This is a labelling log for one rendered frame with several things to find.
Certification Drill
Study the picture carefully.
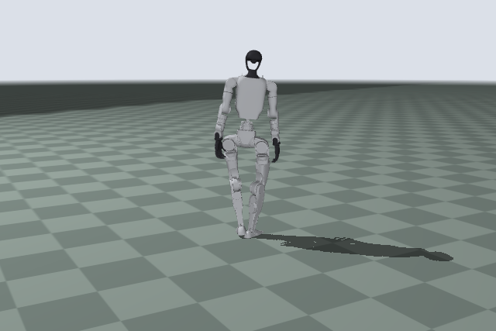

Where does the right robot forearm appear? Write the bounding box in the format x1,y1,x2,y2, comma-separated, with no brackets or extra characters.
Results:
270,110,280,142

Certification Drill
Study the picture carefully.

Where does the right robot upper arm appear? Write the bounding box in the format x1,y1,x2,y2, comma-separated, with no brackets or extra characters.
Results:
266,81,277,119

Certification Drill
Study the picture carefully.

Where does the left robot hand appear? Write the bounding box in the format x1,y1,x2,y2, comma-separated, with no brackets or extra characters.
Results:
215,133,226,159

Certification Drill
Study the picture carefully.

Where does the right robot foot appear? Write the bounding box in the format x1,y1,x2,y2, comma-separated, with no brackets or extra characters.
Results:
243,229,264,238

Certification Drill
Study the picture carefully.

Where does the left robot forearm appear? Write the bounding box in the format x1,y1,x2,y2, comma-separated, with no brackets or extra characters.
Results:
214,104,227,138

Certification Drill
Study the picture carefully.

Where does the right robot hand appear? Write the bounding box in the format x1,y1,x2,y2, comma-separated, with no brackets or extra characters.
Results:
271,138,281,163

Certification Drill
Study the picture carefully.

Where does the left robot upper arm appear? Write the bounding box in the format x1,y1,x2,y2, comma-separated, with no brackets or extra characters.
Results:
222,78,238,114

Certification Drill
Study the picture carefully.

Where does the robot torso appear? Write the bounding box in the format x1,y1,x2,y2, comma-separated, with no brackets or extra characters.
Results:
235,73,267,148

